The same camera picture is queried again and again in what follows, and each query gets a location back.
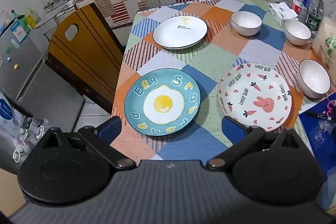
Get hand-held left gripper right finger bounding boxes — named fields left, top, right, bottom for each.
left=205, top=116, right=303, bottom=170

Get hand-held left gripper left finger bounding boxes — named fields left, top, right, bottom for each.
left=39, top=116, right=137, bottom=170

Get teal fried egg plate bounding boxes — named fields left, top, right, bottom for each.
left=124, top=68, right=201, bottom=136

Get white bowl black rim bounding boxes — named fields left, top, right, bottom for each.
left=283, top=19, right=312, bottom=46
left=230, top=11, right=263, bottom=37
left=299, top=59, right=331, bottom=98

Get white sun print plate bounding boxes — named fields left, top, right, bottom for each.
left=153, top=15, right=208, bottom=50

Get patchwork checked tablecloth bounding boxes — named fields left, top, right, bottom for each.
left=112, top=0, right=336, bottom=161

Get black marker pen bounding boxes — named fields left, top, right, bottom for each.
left=304, top=110, right=334, bottom=122

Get blue folder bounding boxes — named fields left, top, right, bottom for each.
left=299, top=93, right=336, bottom=182

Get pink scissors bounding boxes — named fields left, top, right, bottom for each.
left=325, top=98, right=336, bottom=113

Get white and blue box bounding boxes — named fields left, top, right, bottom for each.
left=0, top=91, right=27, bottom=135

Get silver refrigerator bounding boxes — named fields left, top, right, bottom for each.
left=0, top=15, right=45, bottom=100

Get vacuum packed rice bag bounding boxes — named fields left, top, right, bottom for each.
left=312, top=14, right=336, bottom=77

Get white tissue pack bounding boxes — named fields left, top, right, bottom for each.
left=269, top=2, right=299, bottom=28

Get green label water bottle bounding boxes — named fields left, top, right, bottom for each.
left=306, top=0, right=324, bottom=38

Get clear plastic pouch with handle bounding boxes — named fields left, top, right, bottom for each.
left=324, top=0, right=336, bottom=20

